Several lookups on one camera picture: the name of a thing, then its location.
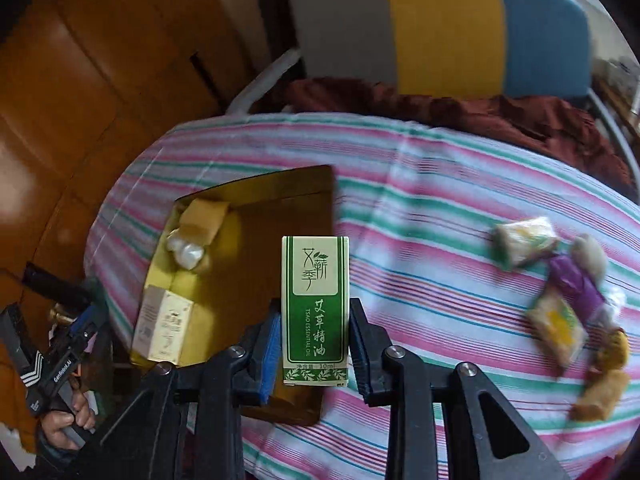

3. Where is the reddish brown blanket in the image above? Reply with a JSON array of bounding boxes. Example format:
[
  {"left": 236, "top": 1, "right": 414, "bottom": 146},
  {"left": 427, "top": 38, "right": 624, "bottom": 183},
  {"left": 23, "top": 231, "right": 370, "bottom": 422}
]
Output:
[{"left": 280, "top": 77, "right": 636, "bottom": 201}]

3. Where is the crumpled white plastic bag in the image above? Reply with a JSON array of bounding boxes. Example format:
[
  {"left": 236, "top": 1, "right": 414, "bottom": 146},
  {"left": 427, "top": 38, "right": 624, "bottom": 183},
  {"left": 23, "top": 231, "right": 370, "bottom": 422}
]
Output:
[{"left": 600, "top": 287, "right": 627, "bottom": 332}]

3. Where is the green essential oil box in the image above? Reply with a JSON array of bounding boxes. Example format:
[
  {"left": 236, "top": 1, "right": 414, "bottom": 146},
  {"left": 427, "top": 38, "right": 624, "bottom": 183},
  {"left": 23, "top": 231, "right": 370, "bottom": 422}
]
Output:
[{"left": 281, "top": 235, "right": 351, "bottom": 387}]

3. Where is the yellow green snack packet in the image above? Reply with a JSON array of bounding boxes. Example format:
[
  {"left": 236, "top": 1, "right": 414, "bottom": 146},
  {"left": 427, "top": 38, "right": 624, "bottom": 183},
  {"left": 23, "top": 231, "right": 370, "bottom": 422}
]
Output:
[{"left": 526, "top": 291, "right": 589, "bottom": 367}]

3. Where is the rolled beige knit cloth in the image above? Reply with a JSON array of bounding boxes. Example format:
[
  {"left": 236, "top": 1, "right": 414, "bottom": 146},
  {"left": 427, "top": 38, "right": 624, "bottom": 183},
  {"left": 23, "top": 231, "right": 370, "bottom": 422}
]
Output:
[{"left": 572, "top": 236, "right": 609, "bottom": 281}]

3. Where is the dark wooden panel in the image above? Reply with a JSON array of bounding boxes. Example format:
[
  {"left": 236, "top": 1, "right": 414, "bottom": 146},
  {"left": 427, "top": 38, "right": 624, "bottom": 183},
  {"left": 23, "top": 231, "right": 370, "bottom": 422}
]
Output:
[{"left": 249, "top": 0, "right": 301, "bottom": 86}]

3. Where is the small beige carton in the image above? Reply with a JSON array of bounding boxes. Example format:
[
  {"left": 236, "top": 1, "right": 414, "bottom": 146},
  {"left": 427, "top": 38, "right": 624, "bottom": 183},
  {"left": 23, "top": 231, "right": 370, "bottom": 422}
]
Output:
[{"left": 136, "top": 284, "right": 195, "bottom": 363}]

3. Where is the grey bed frame rail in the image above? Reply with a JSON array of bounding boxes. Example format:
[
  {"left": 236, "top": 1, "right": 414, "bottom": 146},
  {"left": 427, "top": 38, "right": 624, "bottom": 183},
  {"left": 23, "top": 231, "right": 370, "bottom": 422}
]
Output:
[{"left": 585, "top": 85, "right": 640, "bottom": 201}]

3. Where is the person's left hand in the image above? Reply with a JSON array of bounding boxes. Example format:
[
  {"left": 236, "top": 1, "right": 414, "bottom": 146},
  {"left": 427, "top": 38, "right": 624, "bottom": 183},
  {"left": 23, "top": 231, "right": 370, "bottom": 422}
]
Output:
[{"left": 39, "top": 390, "right": 96, "bottom": 453}]

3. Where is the yellow cardboard box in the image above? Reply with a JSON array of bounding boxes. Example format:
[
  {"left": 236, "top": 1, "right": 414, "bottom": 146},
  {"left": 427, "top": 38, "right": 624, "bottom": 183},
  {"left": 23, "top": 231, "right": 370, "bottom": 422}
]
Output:
[{"left": 130, "top": 164, "right": 336, "bottom": 428}]

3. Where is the striped bed sheet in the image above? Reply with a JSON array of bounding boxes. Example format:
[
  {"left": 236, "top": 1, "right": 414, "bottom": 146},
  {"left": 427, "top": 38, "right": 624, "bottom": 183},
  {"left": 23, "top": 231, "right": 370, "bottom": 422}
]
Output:
[{"left": 82, "top": 112, "right": 640, "bottom": 480}]

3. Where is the white plastic wrapped ball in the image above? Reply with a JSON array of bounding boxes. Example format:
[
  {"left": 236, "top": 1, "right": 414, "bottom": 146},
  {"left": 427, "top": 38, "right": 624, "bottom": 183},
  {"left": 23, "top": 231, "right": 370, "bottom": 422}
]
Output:
[{"left": 166, "top": 230, "right": 208, "bottom": 272}]

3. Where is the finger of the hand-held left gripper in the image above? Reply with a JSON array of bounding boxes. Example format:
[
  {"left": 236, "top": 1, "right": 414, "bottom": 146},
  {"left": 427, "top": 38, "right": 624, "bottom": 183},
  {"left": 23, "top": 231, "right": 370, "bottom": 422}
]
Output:
[
  {"left": 70, "top": 305, "right": 110, "bottom": 348},
  {"left": 22, "top": 262, "right": 103, "bottom": 311}
]

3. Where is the yellow and blue chair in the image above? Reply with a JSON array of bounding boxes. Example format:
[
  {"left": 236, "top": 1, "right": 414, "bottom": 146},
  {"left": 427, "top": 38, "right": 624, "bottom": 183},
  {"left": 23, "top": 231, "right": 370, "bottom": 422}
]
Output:
[{"left": 287, "top": 0, "right": 593, "bottom": 98}]

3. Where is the purple packet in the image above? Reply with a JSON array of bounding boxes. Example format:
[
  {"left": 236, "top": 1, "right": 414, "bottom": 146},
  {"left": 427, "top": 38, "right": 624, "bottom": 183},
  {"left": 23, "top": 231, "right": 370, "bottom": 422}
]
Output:
[{"left": 547, "top": 255, "right": 607, "bottom": 322}]

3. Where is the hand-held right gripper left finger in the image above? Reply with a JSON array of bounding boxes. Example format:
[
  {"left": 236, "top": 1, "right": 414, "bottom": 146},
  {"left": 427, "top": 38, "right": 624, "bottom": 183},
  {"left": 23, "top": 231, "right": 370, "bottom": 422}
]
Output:
[{"left": 75, "top": 299, "right": 284, "bottom": 480}]

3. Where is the white green snack packet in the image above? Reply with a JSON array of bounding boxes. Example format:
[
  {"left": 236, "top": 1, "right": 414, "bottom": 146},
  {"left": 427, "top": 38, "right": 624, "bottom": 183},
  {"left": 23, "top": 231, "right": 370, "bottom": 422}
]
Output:
[{"left": 495, "top": 216, "right": 559, "bottom": 272}]

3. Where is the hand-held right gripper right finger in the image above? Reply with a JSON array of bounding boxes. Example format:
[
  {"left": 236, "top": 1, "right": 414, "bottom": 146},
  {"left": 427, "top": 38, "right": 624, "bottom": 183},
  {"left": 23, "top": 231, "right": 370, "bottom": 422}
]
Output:
[{"left": 348, "top": 299, "right": 563, "bottom": 480}]

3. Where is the white bed frame rail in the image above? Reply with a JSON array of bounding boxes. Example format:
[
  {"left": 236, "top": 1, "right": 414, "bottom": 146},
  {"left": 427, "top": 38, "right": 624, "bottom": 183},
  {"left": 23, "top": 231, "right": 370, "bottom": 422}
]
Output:
[{"left": 227, "top": 49, "right": 307, "bottom": 114}]

